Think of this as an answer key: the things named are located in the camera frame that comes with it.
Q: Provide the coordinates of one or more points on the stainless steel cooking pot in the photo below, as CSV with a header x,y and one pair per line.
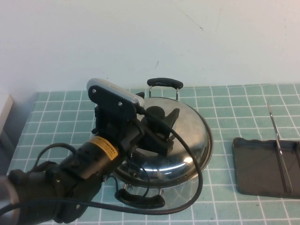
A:
x,y
182,194

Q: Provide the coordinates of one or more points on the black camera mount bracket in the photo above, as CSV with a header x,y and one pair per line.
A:
x,y
110,100

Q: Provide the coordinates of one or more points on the steel pot lid black knob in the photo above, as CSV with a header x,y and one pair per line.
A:
x,y
192,145

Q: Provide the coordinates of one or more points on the green tiled tablecloth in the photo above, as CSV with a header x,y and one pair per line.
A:
x,y
234,117

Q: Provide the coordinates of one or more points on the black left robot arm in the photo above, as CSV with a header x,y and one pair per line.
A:
x,y
70,178

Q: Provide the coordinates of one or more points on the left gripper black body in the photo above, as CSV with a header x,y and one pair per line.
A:
x,y
152,143

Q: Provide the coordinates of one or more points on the white beige side board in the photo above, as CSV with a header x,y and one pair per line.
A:
x,y
4,112

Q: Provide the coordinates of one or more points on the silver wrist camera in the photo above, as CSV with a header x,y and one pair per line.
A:
x,y
112,85

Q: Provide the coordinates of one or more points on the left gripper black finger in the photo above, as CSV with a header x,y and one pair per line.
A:
x,y
172,117
141,95

